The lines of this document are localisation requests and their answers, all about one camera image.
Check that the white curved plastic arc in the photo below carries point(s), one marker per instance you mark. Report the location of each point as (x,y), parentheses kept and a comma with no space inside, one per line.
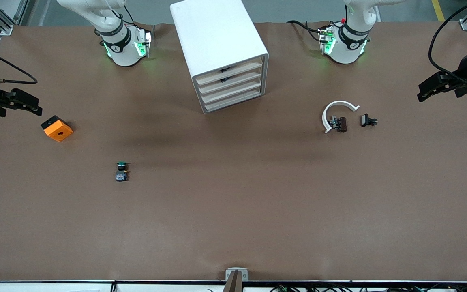
(325,115)

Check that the white drawer cabinet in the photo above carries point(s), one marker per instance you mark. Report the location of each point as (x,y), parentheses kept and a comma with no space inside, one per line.
(213,36)

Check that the green push button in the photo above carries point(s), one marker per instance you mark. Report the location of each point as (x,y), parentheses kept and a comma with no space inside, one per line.
(122,176)

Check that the brown table cover sheet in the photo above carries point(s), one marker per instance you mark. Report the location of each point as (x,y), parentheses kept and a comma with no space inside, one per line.
(233,202)

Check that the grey table edge bracket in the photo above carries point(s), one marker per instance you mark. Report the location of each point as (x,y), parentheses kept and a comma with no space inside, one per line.
(233,284)

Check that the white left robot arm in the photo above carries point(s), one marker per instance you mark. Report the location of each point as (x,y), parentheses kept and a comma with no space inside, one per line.
(347,48)

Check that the dark brown switch component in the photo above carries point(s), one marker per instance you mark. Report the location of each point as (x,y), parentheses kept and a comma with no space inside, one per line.
(341,124)

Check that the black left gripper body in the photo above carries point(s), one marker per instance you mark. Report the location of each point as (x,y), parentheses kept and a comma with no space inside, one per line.
(465,67)

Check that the grey metal bracket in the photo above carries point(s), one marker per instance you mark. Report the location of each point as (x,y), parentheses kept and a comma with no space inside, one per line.
(229,271)

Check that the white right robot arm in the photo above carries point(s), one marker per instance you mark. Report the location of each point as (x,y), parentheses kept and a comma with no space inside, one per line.
(120,48)

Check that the small black clip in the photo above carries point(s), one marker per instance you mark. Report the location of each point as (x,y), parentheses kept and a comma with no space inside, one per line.
(365,120)

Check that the white drawer beige front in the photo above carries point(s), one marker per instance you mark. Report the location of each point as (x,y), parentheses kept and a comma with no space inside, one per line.
(245,77)
(245,67)
(245,95)
(245,86)

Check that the orange block with black part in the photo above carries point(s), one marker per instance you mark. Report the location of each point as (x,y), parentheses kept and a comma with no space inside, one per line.
(59,132)

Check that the white table edge rail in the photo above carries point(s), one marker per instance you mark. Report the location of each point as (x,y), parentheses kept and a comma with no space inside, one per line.
(35,287)

